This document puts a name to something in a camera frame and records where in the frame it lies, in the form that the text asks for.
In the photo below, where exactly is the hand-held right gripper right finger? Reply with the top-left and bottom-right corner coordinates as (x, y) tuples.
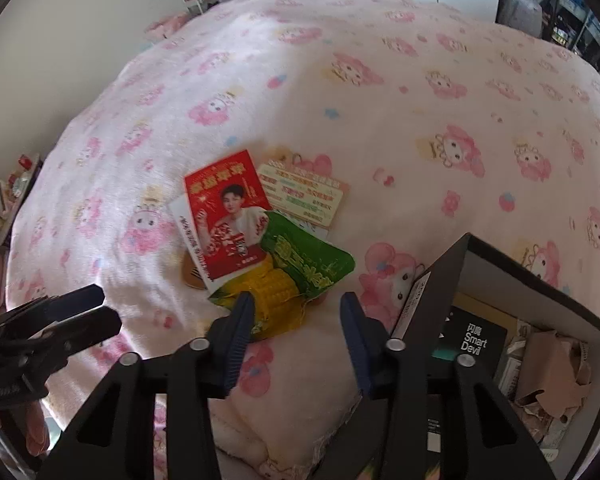
(340, 291), (556, 480)

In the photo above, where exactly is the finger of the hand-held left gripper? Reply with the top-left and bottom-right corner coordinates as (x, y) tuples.
(10, 306), (122, 366)
(0, 284), (106, 328)

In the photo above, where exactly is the small black box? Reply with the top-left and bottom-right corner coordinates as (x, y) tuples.
(432, 305), (510, 376)

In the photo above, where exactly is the fluffy white pink blanket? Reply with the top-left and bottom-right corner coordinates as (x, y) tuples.
(152, 330), (366, 480)

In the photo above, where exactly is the brown wooden comb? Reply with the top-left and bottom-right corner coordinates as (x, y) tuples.
(181, 255), (208, 291)

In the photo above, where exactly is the red portrait card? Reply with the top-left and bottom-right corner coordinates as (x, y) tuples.
(184, 150), (272, 282)

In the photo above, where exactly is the yellow green printed card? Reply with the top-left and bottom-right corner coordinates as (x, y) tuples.
(256, 160), (351, 228)

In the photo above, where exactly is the dark goods shelf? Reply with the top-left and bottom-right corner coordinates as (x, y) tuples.
(500, 0), (600, 91)

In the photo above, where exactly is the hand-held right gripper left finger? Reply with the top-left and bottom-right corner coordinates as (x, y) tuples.
(37, 292), (257, 480)

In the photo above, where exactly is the green corn snack packet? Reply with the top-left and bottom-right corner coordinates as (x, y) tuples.
(207, 211), (356, 343)

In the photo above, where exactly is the black storage box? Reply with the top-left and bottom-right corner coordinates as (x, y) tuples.
(330, 232), (600, 480)

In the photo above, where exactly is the side table with toys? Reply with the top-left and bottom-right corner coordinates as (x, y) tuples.
(0, 155), (43, 251)

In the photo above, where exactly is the beige cloth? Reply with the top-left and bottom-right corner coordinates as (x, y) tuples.
(515, 330), (593, 421)

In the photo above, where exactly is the white paper leaflet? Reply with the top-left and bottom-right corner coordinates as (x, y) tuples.
(168, 195), (217, 293)

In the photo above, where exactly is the pink printed blanket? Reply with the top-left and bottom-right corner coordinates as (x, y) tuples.
(2, 0), (600, 480)

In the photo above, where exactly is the person's left hand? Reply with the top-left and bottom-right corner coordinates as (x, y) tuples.
(0, 404), (51, 457)

